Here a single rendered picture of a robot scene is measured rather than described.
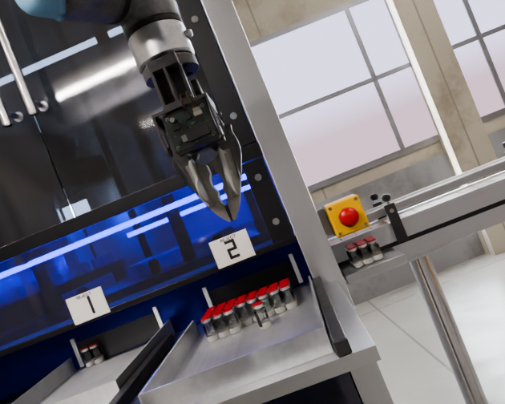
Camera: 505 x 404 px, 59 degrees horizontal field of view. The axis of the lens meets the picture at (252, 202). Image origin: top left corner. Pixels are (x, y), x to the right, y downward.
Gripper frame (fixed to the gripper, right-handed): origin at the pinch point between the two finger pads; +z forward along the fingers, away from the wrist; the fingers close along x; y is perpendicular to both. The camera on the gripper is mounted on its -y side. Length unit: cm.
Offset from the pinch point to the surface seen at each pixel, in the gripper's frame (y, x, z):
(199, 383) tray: 1.7, -11.8, 19.3
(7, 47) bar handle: -30, -34, -48
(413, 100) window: -322, 135, -31
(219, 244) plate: -35.6, -9.2, 5.4
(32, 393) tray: -27, -54, 19
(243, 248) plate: -35.6, -4.7, 8.0
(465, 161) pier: -309, 150, 31
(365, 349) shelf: 4.3, 9.6, 21.6
